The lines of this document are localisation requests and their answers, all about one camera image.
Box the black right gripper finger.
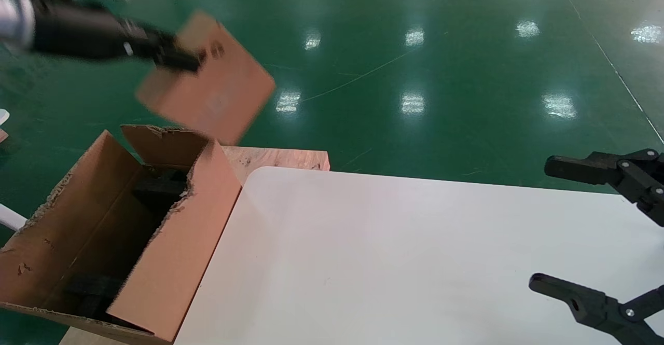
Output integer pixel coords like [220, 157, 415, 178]
[529, 273, 664, 345]
[544, 149, 664, 227]

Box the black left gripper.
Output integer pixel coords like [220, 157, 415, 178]
[29, 0, 204, 74]

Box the large open cardboard box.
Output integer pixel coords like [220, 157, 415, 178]
[0, 125, 242, 345]

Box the white frame bar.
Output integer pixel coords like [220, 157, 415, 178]
[0, 204, 27, 231]

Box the black foam insert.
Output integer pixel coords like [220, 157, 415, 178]
[132, 169, 190, 216]
[65, 275, 125, 321]

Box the small cardboard box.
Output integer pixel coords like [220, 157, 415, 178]
[136, 10, 276, 146]

